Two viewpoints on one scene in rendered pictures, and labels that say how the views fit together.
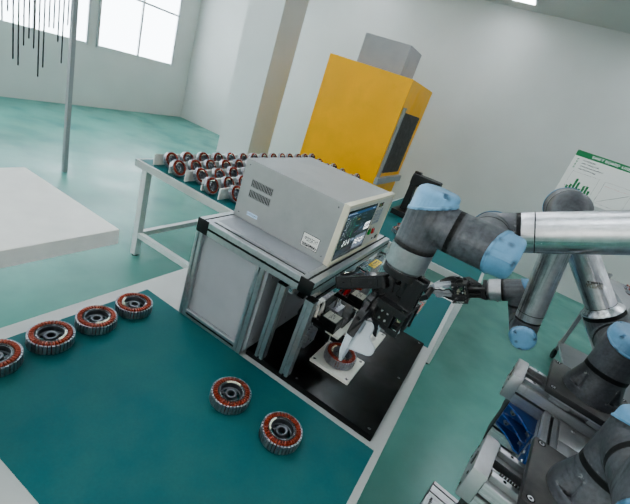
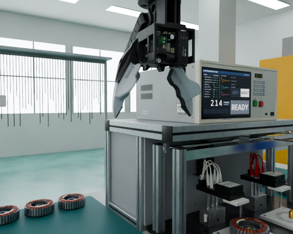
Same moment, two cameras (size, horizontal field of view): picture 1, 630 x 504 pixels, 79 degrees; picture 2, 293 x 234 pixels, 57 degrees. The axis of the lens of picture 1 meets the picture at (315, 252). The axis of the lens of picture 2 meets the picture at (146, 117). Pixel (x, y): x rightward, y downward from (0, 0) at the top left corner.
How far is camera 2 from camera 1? 0.64 m
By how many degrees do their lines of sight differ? 39
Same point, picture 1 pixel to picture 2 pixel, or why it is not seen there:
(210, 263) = (116, 153)
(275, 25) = (216, 58)
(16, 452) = not seen: outside the picture
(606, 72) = not seen: outside the picture
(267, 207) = (152, 100)
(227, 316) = (130, 196)
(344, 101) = (280, 86)
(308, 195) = not seen: hidden behind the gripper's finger
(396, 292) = (155, 19)
